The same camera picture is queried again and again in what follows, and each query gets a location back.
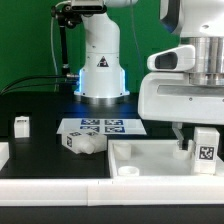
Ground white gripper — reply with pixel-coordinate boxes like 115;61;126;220
138;72;224;150

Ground white square tabletop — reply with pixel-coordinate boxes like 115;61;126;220
106;138;224;181

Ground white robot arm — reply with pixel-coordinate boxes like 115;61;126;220
51;0;224;141

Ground white tag sheet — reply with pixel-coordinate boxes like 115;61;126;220
57;118;146;135

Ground white front fence rail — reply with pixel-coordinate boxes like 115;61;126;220
0;176;224;206

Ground white fence rail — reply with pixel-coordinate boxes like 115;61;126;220
0;142;9;171
0;176;224;206

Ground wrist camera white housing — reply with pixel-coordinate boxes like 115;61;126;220
147;45;196;72

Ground black cables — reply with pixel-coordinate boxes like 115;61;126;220
0;73;81;98

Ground white left fence rail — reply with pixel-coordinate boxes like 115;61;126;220
0;142;9;171

